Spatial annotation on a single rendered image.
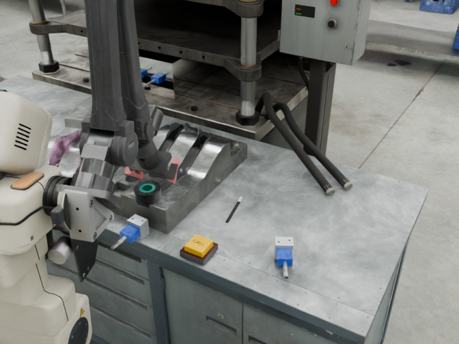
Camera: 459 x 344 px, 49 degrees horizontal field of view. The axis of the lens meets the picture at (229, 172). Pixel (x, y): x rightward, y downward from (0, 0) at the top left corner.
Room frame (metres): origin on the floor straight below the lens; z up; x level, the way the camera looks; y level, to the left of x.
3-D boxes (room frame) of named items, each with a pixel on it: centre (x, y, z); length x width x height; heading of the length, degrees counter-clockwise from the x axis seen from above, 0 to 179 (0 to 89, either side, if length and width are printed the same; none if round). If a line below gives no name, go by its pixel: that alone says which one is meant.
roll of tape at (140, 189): (1.23, 0.24, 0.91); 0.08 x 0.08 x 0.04
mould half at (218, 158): (1.44, 0.17, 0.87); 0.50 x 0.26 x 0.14; 150
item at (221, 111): (2.50, 0.24, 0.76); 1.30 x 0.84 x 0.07; 60
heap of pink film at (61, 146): (1.54, 0.52, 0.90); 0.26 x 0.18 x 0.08; 167
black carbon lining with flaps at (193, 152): (1.43, 0.19, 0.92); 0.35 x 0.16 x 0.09; 150
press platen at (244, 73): (2.50, 0.23, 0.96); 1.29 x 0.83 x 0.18; 60
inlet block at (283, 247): (1.02, -0.15, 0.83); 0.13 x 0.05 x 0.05; 178
